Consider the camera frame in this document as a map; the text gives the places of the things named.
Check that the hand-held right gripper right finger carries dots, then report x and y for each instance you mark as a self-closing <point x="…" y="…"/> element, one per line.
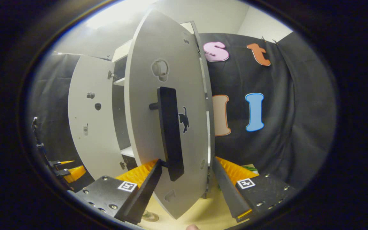
<point x="227" y="191"/>

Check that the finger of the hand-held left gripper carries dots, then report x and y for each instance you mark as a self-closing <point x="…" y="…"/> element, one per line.
<point x="62" y="172"/>
<point x="54" y="163"/>

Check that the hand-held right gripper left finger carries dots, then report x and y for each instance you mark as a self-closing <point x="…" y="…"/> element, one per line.
<point x="144" y="196"/>

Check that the white cabinet door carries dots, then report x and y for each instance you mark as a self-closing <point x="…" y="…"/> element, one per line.
<point x="145" y="95"/>
<point x="94" y="134"/>

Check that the white cabinet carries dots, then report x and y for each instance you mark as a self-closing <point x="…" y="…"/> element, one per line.
<point x="120" y="111"/>

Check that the watermelon slice toy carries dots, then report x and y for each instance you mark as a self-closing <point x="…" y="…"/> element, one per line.
<point x="249" y="168"/>

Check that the dark stand with clips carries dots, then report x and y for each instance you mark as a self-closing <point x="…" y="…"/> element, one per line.
<point x="37" y="134"/>

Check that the black backdrop cloth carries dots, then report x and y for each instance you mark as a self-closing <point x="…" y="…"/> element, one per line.
<point x="53" y="95"/>
<point x="283" y="111"/>

